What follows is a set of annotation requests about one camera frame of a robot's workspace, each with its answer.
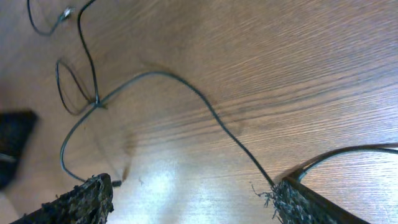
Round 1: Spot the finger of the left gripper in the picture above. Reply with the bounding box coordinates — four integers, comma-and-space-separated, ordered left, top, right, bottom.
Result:
1, 110, 38, 190

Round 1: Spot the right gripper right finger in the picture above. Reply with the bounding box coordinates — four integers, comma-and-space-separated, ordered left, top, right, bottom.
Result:
256, 177, 369, 224

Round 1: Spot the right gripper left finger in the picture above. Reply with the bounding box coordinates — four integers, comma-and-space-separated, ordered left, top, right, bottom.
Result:
12, 173, 114, 224

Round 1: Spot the black USB cable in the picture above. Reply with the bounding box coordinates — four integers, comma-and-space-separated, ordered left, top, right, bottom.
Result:
58, 70, 277, 189
26, 0, 102, 116

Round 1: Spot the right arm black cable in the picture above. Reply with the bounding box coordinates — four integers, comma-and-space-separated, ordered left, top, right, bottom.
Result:
295, 142, 398, 183

